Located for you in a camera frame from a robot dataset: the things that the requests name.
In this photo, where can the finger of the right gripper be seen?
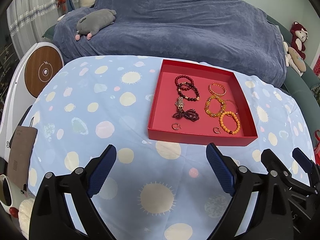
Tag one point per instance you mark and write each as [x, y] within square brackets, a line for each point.
[272, 163]
[309, 167]

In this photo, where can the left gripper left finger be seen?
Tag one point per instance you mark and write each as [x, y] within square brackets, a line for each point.
[50, 217]

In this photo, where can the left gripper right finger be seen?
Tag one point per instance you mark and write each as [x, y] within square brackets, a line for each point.
[271, 218]

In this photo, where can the red jewelry tray box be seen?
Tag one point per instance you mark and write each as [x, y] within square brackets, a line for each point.
[214, 86]

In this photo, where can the white fluffy mug toy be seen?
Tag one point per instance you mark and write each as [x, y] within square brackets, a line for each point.
[17, 203]

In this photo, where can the thin gold bangle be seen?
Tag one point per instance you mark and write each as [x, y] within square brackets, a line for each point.
[231, 106]

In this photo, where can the green sofa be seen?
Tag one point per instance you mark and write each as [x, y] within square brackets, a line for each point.
[300, 88]

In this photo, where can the brown leather pouch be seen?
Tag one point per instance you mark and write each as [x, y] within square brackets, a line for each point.
[20, 153]

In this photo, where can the beige spotted plush toy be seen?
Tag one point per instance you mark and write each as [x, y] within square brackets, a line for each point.
[294, 60]

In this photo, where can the planet-print blue tablecloth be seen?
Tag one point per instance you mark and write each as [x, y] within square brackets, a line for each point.
[155, 190]

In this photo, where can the red monkey plush toy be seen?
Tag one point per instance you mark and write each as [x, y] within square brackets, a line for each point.
[299, 37]

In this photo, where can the white wood-top round appliance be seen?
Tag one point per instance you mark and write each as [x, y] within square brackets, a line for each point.
[34, 71]

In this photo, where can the blue velvet blanket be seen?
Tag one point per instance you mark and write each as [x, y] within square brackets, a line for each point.
[227, 33]

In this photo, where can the grey plush mouse toy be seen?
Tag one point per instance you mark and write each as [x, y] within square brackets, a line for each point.
[92, 23]

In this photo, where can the white sheer curtain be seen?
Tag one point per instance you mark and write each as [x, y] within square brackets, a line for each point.
[28, 20]

